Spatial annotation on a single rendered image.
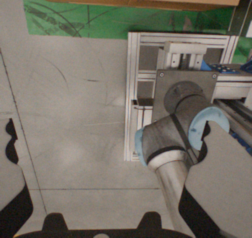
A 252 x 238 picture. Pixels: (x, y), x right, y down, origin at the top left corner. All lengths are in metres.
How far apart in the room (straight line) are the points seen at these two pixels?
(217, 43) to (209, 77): 0.92
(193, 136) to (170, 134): 0.06
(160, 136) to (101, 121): 1.45
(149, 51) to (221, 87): 0.77
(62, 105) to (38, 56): 0.51
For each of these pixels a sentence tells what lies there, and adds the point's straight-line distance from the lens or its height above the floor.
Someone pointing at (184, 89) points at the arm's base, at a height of 1.09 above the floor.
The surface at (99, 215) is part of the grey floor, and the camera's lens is 3.10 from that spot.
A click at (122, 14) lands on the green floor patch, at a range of 1.63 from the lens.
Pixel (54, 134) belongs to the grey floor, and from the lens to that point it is 2.11.
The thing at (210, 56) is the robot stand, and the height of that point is 0.21.
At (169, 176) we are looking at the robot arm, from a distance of 0.46.
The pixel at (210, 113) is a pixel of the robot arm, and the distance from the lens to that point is 0.49.
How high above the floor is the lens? 1.63
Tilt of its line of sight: 63 degrees down
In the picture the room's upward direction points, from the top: 176 degrees clockwise
